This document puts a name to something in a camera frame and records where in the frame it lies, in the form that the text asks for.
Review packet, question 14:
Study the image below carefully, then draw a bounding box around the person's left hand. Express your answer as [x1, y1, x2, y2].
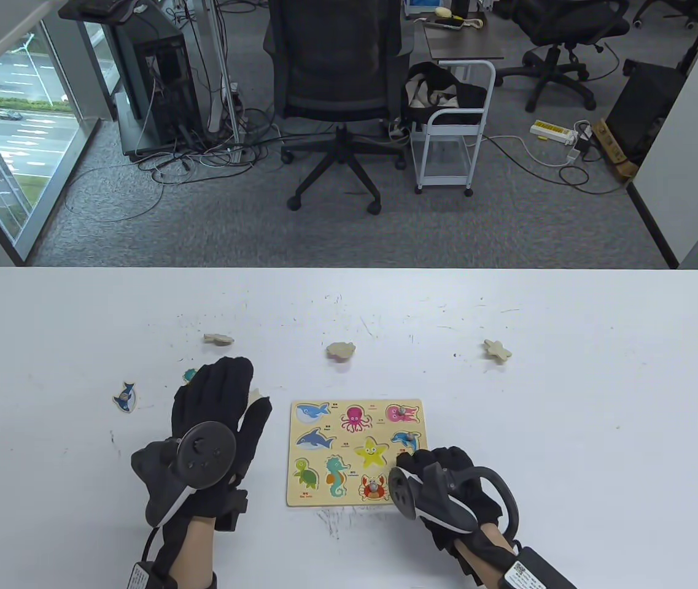
[171, 357, 273, 533]

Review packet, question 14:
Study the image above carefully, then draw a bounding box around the person's right hand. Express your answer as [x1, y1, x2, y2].
[394, 446, 504, 556]

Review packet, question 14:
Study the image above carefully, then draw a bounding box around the blue shark puzzle piece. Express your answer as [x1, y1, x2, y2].
[112, 381, 138, 414]

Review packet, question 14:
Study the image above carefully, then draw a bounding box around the wooden puzzle frame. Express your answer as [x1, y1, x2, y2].
[287, 399, 435, 507]

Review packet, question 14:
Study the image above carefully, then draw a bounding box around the person's right forearm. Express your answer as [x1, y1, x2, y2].
[453, 525, 521, 589]

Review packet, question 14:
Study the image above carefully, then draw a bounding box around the black right hand controller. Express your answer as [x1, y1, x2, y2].
[388, 463, 520, 545]

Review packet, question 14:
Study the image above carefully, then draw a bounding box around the black hand controller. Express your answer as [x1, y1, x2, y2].
[130, 422, 238, 528]
[388, 463, 520, 545]

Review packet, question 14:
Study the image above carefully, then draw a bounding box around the black left hand controller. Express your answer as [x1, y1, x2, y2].
[130, 422, 238, 528]

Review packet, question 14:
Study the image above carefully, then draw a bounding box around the white rolling cart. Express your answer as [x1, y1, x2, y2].
[409, 60, 497, 198]

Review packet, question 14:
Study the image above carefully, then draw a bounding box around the black computer tower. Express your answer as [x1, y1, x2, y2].
[117, 28, 205, 155]

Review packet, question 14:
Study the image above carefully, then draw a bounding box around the white rig pole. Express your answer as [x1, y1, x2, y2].
[201, 0, 244, 165]

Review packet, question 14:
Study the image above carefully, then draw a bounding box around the glass window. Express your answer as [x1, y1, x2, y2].
[0, 18, 101, 261]

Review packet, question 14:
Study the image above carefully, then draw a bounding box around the white yellow power strip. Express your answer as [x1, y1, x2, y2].
[530, 120, 575, 145]

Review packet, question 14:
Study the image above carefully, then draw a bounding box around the black mesh office chair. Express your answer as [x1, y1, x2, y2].
[263, 0, 416, 215]

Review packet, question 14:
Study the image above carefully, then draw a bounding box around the cardboard box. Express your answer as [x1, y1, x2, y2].
[591, 118, 641, 180]

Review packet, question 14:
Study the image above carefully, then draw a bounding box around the black and beige bag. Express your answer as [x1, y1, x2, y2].
[403, 61, 488, 126]

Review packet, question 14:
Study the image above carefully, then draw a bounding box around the black monitor stand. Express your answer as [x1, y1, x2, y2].
[57, 0, 142, 25]

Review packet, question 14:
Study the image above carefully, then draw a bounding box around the black case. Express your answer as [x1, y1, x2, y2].
[605, 60, 687, 166]

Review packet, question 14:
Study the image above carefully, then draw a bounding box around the brown side table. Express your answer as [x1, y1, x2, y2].
[422, 15, 505, 62]

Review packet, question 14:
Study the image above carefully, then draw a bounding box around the black right wrist camera module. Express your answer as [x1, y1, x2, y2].
[496, 545, 578, 589]

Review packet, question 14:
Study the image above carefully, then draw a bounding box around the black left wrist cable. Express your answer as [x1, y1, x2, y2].
[140, 525, 162, 565]

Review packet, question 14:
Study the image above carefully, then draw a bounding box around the tangle of floor cables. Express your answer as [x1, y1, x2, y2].
[65, 0, 300, 223]

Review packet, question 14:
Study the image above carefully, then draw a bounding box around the black floor cable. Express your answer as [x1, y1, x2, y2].
[487, 138, 630, 196]

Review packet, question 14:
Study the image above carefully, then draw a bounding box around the white floor cable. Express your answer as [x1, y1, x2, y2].
[483, 134, 573, 167]

